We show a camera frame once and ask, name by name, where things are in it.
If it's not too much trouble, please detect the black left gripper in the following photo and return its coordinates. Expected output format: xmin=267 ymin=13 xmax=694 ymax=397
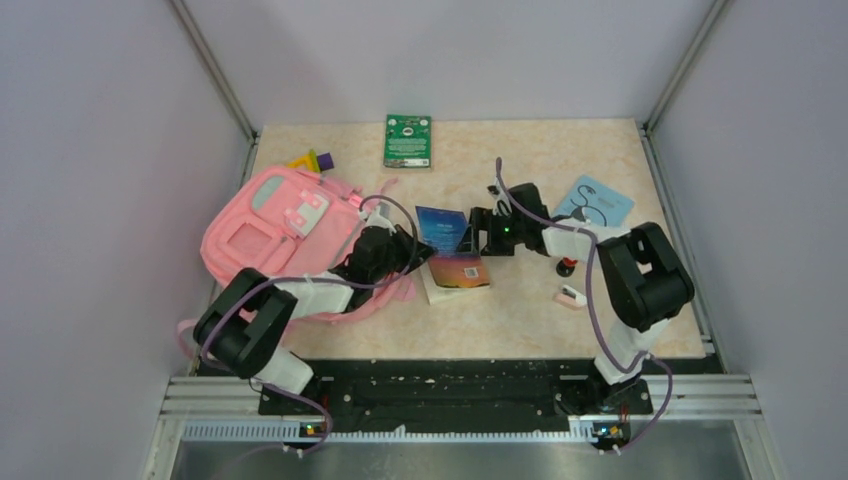
xmin=370 ymin=223 xmax=438 ymax=283

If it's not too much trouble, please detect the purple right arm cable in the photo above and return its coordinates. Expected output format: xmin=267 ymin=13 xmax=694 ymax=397
xmin=494 ymin=156 xmax=676 ymax=455

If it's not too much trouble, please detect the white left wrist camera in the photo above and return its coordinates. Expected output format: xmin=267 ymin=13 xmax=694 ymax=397
xmin=359 ymin=202 xmax=396 ymax=234

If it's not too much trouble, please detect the aluminium frame rail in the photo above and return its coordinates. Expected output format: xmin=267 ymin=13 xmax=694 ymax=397
xmin=143 ymin=375 xmax=786 ymax=479

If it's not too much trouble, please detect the green paperback book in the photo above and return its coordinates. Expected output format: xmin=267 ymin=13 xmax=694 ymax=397
xmin=383 ymin=114 xmax=432 ymax=169

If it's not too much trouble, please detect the yellow and purple toy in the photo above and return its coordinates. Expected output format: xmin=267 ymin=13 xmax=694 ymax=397
xmin=286 ymin=149 xmax=335 ymax=173

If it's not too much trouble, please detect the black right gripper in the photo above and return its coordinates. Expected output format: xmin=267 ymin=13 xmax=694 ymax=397
xmin=456 ymin=206 xmax=527 ymax=256

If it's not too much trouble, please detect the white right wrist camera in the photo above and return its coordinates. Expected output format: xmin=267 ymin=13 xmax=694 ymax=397
xmin=487 ymin=178 xmax=512 ymax=217

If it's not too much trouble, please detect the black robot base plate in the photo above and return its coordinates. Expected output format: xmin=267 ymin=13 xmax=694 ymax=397
xmin=258 ymin=359 xmax=654 ymax=433

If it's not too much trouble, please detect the pink and white eraser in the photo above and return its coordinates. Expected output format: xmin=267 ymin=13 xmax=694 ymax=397
xmin=553 ymin=284 xmax=588 ymax=310

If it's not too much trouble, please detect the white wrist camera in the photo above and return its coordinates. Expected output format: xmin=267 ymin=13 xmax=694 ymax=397
xmin=359 ymin=202 xmax=396 ymax=234
xmin=487 ymin=178 xmax=512 ymax=217

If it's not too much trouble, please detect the sunset cover paperback book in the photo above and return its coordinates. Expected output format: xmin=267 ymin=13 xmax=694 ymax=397
xmin=415 ymin=206 xmax=491 ymax=305

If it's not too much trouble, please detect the light blue thin booklet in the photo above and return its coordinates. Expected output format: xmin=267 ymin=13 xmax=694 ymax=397
xmin=553 ymin=175 xmax=635 ymax=227

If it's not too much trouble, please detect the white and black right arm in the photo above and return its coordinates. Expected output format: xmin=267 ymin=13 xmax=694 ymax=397
xmin=457 ymin=183 xmax=695 ymax=412

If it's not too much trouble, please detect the pink student backpack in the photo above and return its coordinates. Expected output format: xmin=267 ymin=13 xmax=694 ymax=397
xmin=200 ymin=167 xmax=415 ymax=323

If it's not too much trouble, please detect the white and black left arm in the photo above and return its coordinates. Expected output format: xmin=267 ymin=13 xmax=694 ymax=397
xmin=192 ymin=225 xmax=437 ymax=414

